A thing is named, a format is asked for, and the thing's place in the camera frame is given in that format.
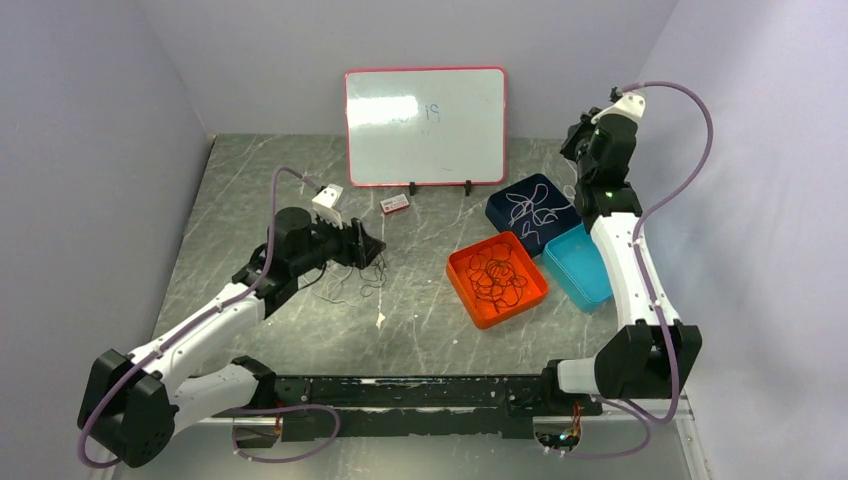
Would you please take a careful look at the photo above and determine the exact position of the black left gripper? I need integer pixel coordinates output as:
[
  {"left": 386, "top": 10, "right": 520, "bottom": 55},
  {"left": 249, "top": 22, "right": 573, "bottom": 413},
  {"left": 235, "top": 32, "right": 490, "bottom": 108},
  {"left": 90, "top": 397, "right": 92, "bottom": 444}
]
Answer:
[{"left": 292, "top": 210, "right": 385, "bottom": 276}]

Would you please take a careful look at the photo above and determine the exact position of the white thin cable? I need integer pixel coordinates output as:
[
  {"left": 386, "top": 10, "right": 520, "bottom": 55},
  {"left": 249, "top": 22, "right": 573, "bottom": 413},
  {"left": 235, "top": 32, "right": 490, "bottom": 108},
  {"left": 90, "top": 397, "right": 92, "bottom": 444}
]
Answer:
[{"left": 506, "top": 184, "right": 579, "bottom": 244}]

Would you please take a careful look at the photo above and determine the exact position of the dark navy plastic tray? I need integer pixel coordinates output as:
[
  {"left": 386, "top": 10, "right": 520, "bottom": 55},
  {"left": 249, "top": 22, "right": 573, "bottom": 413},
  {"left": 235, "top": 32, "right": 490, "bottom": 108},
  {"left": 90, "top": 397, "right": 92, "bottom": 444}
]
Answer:
[{"left": 485, "top": 173, "right": 581, "bottom": 257}]

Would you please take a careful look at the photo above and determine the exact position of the light blue plastic tray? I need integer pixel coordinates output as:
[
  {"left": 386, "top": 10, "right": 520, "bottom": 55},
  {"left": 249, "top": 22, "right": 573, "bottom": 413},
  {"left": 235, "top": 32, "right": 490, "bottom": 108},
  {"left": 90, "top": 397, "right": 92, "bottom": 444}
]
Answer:
[{"left": 542, "top": 224, "right": 613, "bottom": 313}]

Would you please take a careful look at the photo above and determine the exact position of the orange plastic tray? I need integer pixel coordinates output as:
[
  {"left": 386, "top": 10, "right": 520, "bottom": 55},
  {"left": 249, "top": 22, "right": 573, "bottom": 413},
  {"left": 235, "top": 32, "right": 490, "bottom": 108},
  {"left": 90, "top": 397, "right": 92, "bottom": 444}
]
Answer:
[{"left": 446, "top": 231, "right": 549, "bottom": 330}]

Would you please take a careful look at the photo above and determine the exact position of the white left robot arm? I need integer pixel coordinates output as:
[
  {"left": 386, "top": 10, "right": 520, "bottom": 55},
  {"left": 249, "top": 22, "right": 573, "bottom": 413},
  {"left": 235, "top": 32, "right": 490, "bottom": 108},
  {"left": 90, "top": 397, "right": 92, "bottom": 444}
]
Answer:
[{"left": 77, "top": 207, "right": 386, "bottom": 468}]

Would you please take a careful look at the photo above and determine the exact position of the small red white box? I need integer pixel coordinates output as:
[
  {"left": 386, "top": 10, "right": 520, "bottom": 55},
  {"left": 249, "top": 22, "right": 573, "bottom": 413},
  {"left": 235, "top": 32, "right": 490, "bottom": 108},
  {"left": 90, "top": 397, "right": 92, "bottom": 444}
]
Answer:
[{"left": 379, "top": 194, "right": 410, "bottom": 215}]

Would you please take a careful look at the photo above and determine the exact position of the pink framed whiteboard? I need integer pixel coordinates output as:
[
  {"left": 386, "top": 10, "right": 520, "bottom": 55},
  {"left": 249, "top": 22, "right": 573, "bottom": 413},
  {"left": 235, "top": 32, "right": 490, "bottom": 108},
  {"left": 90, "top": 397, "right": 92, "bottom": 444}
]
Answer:
[{"left": 344, "top": 66, "right": 507, "bottom": 187}]

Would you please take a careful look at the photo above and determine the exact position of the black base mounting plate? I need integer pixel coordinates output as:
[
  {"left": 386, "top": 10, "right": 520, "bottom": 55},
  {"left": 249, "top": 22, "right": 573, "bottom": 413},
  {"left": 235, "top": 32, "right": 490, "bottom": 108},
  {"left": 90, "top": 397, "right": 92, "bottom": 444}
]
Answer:
[{"left": 236, "top": 369, "right": 603, "bottom": 447}]

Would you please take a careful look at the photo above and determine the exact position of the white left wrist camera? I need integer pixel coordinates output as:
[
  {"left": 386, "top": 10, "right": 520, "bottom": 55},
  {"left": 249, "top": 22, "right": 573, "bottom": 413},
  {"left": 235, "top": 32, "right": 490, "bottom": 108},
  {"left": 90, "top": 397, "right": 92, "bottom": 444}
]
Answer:
[{"left": 311, "top": 184, "right": 344, "bottom": 228}]

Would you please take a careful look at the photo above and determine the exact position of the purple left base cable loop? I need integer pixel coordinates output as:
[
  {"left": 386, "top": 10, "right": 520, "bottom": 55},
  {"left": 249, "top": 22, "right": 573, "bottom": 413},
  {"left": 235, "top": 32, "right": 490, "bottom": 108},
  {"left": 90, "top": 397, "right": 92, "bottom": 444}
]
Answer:
[{"left": 231, "top": 404, "right": 343, "bottom": 465}]

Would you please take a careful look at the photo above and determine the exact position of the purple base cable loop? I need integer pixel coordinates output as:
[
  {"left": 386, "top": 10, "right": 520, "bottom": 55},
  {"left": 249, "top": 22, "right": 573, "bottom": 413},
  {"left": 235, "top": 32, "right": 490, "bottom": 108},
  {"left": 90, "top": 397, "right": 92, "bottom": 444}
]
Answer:
[
  {"left": 231, "top": 404, "right": 343, "bottom": 465},
  {"left": 541, "top": 394, "right": 653, "bottom": 461}
]

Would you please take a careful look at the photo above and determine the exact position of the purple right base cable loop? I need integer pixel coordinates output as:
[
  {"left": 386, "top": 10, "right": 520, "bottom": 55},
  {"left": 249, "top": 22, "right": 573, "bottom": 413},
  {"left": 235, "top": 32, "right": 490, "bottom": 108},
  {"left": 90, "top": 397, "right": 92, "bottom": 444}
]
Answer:
[{"left": 541, "top": 394, "right": 653, "bottom": 461}]

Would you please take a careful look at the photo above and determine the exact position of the aluminium frame rail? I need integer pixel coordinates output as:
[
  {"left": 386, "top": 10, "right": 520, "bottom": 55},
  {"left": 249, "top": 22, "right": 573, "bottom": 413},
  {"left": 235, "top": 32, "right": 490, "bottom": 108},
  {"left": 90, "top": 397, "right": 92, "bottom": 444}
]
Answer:
[{"left": 87, "top": 408, "right": 710, "bottom": 479}]

